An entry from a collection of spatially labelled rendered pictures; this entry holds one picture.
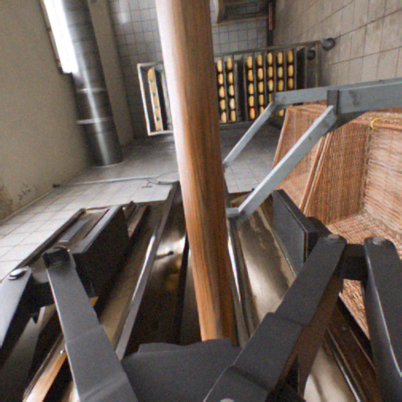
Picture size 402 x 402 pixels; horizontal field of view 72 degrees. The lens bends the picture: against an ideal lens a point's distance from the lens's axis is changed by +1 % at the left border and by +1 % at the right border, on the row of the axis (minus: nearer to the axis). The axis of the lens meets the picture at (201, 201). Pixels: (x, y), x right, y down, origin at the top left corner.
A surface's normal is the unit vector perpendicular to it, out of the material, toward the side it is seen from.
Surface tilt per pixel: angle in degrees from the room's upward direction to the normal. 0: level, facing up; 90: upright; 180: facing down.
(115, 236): 180
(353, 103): 90
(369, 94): 90
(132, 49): 90
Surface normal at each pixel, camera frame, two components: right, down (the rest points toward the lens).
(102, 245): 0.99, -0.10
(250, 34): -0.01, 0.37
